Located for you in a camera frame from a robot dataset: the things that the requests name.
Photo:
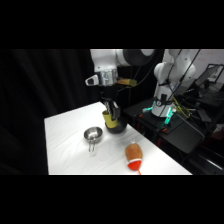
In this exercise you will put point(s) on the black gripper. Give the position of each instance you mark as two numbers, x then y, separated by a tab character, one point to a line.
109	94

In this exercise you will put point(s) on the yellow plastic cup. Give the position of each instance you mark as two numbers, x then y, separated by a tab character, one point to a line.
108	120

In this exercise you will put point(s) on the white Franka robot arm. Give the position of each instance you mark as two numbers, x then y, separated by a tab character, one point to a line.
103	61

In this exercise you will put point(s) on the black bowl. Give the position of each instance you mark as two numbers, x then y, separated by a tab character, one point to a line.
120	128

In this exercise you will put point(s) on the green light strip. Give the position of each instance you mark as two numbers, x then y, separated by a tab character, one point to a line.
168	116

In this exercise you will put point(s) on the black curtain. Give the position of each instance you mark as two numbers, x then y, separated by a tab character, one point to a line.
33	100

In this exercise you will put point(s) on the black robot stand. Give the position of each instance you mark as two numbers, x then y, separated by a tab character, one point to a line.
186	136

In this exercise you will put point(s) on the black laptop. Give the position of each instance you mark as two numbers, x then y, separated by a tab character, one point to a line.
208	76

